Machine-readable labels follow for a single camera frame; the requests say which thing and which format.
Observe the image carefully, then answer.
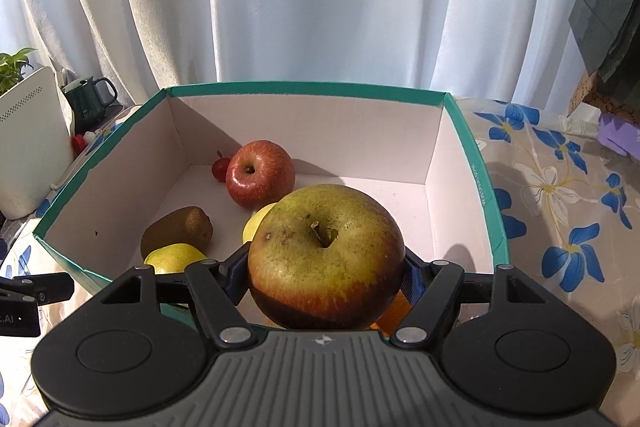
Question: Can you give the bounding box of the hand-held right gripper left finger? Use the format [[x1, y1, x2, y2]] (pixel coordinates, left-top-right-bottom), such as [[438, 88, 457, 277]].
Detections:
[[100, 243, 253, 349]]

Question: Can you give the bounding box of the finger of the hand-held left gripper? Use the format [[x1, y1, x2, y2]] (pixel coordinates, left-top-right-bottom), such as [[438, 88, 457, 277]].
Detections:
[[0, 272, 76, 304]]

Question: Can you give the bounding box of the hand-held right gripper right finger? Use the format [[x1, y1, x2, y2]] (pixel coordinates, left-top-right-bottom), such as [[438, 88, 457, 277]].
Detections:
[[390, 247, 533, 349]]

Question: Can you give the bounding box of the orange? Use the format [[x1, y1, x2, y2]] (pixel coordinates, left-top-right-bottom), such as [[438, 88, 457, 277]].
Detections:
[[372, 289, 413, 339]]

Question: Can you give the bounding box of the yellow green fruit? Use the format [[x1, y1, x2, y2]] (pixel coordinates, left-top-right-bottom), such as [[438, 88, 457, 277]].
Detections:
[[143, 243, 208, 310], [242, 202, 278, 245]]

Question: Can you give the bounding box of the large green-red apple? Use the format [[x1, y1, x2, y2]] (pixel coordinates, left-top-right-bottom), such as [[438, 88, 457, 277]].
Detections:
[[247, 184, 407, 330]]

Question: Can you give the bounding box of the red apple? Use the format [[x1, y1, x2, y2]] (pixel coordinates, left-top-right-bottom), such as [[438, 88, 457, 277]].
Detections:
[[225, 140, 296, 209]]

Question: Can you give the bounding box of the green cardboard box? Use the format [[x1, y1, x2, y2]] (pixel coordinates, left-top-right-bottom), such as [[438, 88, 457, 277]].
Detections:
[[32, 81, 511, 343]]

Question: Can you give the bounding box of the brown kiwi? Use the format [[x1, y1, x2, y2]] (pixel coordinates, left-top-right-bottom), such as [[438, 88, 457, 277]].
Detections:
[[140, 206, 214, 260]]

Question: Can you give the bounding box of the small red cherry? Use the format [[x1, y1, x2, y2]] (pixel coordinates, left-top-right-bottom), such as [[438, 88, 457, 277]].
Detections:
[[211, 151, 232, 181]]

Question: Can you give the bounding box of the white router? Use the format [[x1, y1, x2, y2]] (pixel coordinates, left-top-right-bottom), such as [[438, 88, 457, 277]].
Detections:
[[0, 66, 76, 220]]

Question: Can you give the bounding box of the dark green lidded mug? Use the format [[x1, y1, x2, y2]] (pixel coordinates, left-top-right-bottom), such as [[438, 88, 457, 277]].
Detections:
[[61, 76, 118, 132]]

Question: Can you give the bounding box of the green potted plant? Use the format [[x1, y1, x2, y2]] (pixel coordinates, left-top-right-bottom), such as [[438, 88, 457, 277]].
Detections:
[[0, 48, 38, 95]]

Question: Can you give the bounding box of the purple box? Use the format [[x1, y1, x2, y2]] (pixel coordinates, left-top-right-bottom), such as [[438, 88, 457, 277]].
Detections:
[[597, 112, 640, 156]]

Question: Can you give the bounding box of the brown patterned bag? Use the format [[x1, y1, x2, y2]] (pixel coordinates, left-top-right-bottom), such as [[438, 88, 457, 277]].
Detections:
[[567, 71, 640, 130]]

